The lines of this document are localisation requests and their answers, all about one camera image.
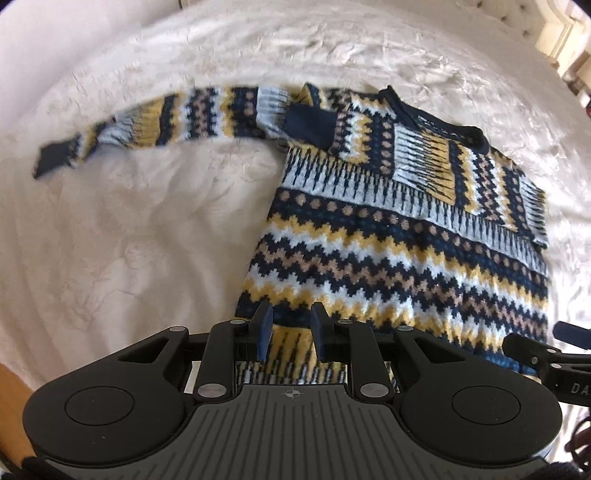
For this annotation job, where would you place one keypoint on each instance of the white tufted headboard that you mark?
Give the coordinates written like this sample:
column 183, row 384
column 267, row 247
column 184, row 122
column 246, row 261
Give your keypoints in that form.
column 512, row 21

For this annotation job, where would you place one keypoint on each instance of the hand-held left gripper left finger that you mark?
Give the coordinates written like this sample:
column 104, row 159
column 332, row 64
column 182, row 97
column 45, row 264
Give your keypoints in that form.
column 262, row 330

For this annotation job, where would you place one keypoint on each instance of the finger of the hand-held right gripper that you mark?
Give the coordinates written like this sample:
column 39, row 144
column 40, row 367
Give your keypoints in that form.
column 526, row 348
column 571, row 332

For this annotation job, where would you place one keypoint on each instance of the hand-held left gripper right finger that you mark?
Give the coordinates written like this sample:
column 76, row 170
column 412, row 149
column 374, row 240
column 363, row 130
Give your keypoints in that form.
column 319, row 330

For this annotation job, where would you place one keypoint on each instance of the white crinkled bed blanket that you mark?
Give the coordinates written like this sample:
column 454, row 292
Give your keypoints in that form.
column 152, row 217

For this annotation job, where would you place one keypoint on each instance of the navy yellow patterned knit sweater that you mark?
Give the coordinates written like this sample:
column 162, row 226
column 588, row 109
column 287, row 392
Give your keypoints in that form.
column 397, row 249

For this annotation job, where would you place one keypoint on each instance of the white bedside furniture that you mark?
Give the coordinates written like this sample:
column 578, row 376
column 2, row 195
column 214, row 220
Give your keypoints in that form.
column 565, row 44

